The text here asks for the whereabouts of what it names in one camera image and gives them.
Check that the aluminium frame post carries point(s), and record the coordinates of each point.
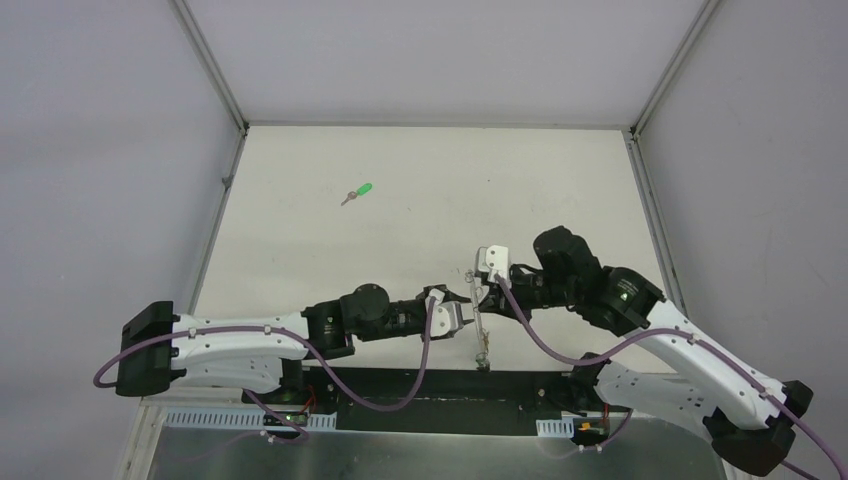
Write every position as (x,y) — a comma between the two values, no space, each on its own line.
(635,143)
(139,454)

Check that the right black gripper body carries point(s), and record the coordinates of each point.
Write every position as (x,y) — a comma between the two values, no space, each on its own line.
(498,292)

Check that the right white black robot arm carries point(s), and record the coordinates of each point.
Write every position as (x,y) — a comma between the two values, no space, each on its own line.
(747,417)

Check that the left aluminium frame post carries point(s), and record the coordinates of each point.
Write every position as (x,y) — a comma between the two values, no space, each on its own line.
(139,454)

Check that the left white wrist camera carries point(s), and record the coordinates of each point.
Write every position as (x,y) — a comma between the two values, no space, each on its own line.
(446,317)

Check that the right white cable duct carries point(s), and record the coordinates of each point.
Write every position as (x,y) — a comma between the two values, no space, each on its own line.
(555,428)

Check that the left white cable duct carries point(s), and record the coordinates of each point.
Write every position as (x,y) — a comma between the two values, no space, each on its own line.
(245,419)

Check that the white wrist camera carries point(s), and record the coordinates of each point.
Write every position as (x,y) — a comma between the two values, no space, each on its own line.
(493,262)
(446,317)

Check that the large wire keyring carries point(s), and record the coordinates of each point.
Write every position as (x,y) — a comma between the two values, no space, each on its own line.
(481,332)

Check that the right aluminium frame post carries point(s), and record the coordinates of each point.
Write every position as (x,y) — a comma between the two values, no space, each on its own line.
(635,143)

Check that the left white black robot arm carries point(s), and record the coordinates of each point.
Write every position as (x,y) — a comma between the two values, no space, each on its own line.
(160,348)

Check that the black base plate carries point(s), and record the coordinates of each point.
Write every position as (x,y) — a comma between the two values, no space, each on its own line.
(507,403)

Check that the white cable duct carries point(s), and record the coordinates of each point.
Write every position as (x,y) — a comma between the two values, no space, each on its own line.
(555,428)
(245,419)

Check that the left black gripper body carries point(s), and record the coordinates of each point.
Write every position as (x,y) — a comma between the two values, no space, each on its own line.
(460,314)

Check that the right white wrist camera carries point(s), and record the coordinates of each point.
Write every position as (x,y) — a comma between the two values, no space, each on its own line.
(493,262)

